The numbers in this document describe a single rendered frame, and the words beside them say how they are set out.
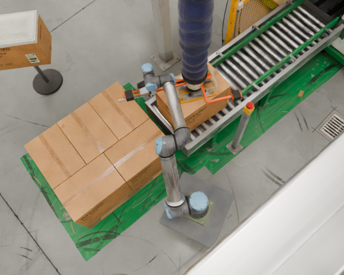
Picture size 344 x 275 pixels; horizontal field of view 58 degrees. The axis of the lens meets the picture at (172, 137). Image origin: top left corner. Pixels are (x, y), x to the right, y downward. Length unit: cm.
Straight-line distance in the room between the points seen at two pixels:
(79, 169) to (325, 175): 304
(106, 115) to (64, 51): 163
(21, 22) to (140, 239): 260
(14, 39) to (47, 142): 109
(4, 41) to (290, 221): 356
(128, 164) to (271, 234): 289
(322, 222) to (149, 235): 326
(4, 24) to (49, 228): 223
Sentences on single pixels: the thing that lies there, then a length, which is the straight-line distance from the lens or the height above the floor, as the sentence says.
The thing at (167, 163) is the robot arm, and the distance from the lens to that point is 217.
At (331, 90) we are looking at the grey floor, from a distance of 441.
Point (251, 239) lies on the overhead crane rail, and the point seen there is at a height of 321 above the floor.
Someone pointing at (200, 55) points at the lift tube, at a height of 153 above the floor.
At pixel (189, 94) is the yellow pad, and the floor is 100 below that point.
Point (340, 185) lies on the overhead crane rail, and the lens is 31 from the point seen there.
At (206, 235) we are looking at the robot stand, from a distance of 274.
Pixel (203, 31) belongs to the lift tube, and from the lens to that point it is 222.
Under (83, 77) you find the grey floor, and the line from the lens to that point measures 440.
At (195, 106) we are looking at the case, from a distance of 286.
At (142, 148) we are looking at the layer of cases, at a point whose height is 54.
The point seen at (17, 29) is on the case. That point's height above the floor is 102.
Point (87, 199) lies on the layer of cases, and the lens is 314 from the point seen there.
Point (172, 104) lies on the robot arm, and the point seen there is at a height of 147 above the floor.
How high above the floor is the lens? 348
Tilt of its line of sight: 67 degrees down
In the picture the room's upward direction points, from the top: 8 degrees counter-clockwise
